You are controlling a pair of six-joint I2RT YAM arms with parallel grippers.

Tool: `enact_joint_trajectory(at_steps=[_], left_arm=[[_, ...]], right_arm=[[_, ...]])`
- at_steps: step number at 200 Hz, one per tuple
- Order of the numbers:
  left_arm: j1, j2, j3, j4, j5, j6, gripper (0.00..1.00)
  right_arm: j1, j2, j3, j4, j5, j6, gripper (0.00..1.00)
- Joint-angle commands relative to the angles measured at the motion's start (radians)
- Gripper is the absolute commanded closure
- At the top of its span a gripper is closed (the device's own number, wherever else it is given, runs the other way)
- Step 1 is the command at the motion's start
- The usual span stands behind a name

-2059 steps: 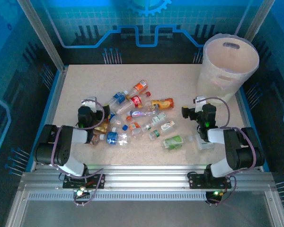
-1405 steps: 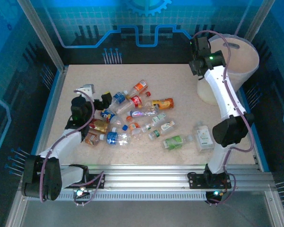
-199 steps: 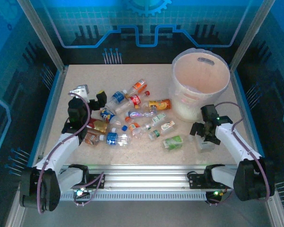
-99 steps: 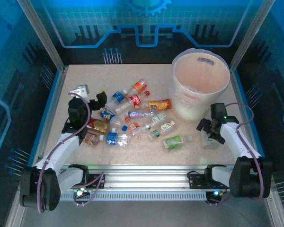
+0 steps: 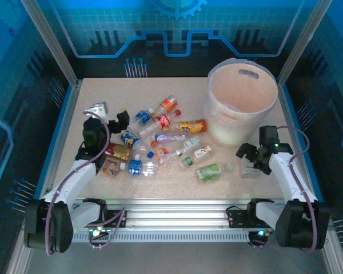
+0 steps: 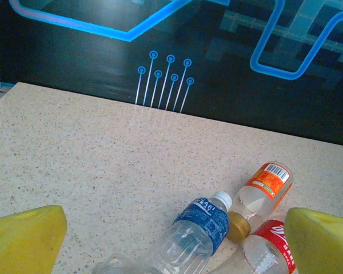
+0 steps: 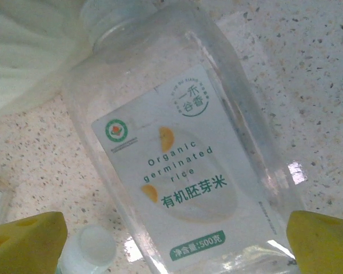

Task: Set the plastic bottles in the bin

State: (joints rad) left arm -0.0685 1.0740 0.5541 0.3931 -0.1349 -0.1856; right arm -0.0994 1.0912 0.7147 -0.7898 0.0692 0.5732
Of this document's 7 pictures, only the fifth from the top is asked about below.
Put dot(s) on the white plastic bin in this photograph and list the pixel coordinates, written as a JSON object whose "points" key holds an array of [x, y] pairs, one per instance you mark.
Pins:
{"points": [[231, 134]]}

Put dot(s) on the blue label bottle white cap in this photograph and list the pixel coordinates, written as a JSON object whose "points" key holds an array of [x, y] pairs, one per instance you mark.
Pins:
{"points": [[143, 116]]}

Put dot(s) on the amber bottle red label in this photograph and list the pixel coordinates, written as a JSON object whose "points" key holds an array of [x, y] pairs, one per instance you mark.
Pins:
{"points": [[120, 151]]}

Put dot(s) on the small amber brown bottle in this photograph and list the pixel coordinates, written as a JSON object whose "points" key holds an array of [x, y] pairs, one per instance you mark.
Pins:
{"points": [[111, 167]]}

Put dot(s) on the red label cola bottle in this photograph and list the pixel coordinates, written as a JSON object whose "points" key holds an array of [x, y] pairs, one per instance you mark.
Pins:
{"points": [[163, 121]]}

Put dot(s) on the crushed blue label water bottle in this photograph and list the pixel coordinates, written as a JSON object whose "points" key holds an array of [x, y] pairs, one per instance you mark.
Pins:
{"points": [[135, 167]]}

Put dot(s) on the clear bottle orange green label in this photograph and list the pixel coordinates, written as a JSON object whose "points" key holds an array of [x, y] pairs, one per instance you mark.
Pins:
{"points": [[203, 151]]}

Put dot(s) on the purple label clear bottle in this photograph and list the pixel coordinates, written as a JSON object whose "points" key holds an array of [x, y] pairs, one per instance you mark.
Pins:
{"points": [[163, 138]]}

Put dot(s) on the green label bottle white cap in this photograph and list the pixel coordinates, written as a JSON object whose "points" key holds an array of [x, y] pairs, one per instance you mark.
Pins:
{"points": [[208, 172]]}

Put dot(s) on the crushed bottle orange label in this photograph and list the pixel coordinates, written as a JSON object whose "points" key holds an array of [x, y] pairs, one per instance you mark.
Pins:
{"points": [[161, 154]]}

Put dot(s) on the clear bottle orange white label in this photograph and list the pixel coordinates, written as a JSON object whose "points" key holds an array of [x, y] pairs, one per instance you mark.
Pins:
{"points": [[167, 101]]}

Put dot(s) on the clear bottle green white label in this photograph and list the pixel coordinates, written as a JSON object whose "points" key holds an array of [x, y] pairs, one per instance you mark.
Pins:
{"points": [[192, 142]]}

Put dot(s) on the orange juice bottle yellow cap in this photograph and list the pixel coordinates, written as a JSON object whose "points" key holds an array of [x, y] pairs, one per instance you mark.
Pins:
{"points": [[193, 126]]}

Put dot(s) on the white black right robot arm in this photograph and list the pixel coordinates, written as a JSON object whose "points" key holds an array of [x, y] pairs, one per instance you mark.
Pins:
{"points": [[283, 171]]}

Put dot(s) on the grey metal base tray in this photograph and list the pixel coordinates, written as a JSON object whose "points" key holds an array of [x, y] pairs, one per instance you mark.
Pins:
{"points": [[174, 257]]}

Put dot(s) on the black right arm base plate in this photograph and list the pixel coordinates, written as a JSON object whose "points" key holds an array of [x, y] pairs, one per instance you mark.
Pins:
{"points": [[237, 218]]}

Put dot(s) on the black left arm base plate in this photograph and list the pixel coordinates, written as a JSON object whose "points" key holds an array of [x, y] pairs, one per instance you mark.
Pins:
{"points": [[108, 218]]}

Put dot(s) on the aluminium mounting rail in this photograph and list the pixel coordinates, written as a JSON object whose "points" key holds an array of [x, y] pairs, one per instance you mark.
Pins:
{"points": [[174, 212]]}

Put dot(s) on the aluminium frame post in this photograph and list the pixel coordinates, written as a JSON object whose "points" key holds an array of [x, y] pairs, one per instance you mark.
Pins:
{"points": [[50, 42], [306, 37]]}

